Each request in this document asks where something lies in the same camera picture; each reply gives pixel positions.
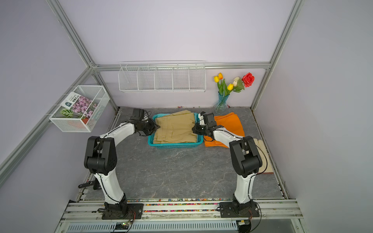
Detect orange pants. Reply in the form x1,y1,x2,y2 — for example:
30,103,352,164
204,113,245,148

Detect khaki long pants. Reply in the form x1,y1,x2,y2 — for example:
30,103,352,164
153,110,198,144

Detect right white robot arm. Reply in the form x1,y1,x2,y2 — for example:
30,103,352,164
192,123,263,204

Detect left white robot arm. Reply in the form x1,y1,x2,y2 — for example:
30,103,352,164
84,119,160,205

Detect glass vase with flowers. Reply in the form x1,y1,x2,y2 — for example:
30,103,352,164
213,72,255,114

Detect cream work glove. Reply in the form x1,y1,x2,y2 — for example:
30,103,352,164
254,138,274,174

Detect purple flower packet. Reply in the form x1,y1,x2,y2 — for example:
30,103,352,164
59,92,98,119

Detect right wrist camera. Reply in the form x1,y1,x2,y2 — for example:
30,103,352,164
198,112,217,128

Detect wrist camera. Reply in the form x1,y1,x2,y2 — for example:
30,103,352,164
198,112,217,128
130,108,145,121

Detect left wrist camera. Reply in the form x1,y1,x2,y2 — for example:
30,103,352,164
130,108,145,121

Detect white wire wall shelf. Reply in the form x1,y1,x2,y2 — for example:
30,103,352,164
118,60,207,92

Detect white wire side basket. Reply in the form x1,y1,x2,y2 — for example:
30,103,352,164
49,85,110,133

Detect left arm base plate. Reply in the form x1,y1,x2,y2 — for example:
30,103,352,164
97,203,144,220

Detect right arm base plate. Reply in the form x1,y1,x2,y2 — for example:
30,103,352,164
216,201,260,218

